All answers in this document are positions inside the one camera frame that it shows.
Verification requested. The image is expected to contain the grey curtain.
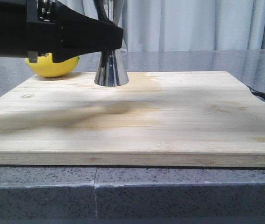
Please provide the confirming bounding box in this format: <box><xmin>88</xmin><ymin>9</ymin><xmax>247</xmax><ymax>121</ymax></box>
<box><xmin>57</xmin><ymin>0</ymin><xmax>265</xmax><ymax>52</ymax></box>

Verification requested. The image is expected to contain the yellow lemon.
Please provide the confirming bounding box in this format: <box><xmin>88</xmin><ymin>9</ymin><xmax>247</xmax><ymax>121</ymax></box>
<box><xmin>25</xmin><ymin>53</ymin><xmax>79</xmax><ymax>78</ymax></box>

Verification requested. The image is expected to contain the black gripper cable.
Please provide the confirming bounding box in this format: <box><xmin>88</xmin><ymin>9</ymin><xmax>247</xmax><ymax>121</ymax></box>
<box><xmin>92</xmin><ymin>0</ymin><xmax>111</xmax><ymax>22</ymax></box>

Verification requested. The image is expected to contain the steel double jigger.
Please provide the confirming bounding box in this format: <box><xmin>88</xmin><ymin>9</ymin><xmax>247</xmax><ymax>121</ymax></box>
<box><xmin>93</xmin><ymin>0</ymin><xmax>129</xmax><ymax>87</ymax></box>

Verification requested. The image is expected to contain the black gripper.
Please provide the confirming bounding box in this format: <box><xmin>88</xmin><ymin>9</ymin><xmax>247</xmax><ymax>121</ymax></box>
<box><xmin>0</xmin><ymin>0</ymin><xmax>123</xmax><ymax>63</ymax></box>

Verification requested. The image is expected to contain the wooden cutting board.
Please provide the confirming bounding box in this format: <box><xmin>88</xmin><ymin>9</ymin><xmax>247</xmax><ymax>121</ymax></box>
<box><xmin>0</xmin><ymin>71</ymin><xmax>265</xmax><ymax>167</ymax></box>

